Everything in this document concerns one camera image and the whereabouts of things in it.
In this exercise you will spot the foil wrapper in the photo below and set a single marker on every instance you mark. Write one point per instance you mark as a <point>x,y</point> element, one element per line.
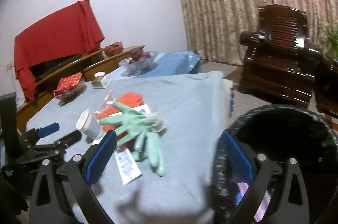
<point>108,101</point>

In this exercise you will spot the red woven basket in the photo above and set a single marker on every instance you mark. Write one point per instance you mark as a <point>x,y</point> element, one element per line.
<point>113,49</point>

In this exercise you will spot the red gift packet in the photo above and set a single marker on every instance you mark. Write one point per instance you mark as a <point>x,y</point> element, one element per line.
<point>67,83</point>

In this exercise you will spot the red apples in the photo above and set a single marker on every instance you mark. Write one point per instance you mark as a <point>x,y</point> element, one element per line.
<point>137,55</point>

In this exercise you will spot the red cloth cover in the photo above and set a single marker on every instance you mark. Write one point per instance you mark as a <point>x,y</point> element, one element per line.
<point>66,32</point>

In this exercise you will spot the white blue medicine box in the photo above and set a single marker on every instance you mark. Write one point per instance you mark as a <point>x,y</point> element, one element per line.
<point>143,109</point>

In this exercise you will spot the light blue towel tablecloth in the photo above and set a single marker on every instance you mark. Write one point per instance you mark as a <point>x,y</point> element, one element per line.
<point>194,110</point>

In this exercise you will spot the green rubber glove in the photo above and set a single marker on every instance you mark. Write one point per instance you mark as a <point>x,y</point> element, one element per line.
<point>147,146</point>

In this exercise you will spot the white printed tube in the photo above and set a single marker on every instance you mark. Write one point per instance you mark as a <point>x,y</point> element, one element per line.
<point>127,166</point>

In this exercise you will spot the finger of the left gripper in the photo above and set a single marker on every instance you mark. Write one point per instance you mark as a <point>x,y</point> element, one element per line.
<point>34,135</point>
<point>62,143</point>

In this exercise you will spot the blue plastic table cover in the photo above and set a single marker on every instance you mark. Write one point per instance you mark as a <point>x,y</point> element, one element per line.
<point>166,64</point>

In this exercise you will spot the white paper cup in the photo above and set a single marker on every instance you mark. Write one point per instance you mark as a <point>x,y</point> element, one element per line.
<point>89,125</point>

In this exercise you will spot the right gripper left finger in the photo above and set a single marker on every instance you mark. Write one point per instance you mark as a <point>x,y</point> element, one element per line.
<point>49,202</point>

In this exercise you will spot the small tissue box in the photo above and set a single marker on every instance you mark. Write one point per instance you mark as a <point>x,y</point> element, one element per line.
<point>101,80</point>

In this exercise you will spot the green potted plant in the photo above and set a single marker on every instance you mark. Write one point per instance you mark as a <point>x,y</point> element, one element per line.
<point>330,31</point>

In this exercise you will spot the black lined trash bin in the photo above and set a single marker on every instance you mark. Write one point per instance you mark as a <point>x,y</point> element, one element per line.
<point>281,132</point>

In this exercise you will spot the glass fruit bowl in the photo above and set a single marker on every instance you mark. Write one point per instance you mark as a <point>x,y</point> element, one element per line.
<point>139,67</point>

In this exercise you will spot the orange foam net sleeve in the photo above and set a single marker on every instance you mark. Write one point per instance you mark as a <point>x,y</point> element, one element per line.
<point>127,126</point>

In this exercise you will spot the dark wooden armchair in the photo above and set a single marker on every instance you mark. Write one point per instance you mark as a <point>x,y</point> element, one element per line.
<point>280,60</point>

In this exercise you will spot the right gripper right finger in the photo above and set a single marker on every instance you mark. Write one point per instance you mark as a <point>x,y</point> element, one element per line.
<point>276,191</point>

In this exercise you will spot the dark wooden side table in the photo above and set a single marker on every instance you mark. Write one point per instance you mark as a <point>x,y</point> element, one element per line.
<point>325,86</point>

